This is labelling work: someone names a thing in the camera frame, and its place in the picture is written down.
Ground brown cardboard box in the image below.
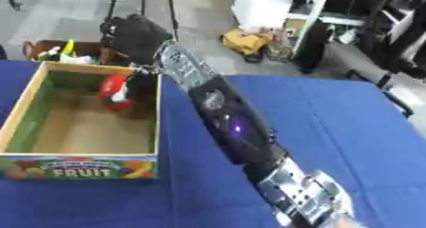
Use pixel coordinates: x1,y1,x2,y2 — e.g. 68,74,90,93
21,39,133,66

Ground white shelf unit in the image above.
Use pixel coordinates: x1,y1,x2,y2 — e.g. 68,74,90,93
229,0,426,64

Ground person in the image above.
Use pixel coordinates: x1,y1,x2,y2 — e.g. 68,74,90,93
291,0,333,75

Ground black office chair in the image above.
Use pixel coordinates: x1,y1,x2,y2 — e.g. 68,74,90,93
344,2,426,120

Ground black tripod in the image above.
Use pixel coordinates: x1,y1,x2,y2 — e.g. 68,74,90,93
103,0,182,44

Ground yellow-green bottle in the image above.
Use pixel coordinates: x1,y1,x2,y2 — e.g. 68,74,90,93
58,38,77,56

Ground tan cardboard box green inside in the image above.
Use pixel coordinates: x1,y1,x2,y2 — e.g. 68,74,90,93
0,60,164,180

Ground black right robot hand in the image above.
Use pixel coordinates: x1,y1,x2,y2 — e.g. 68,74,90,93
98,13,175,95

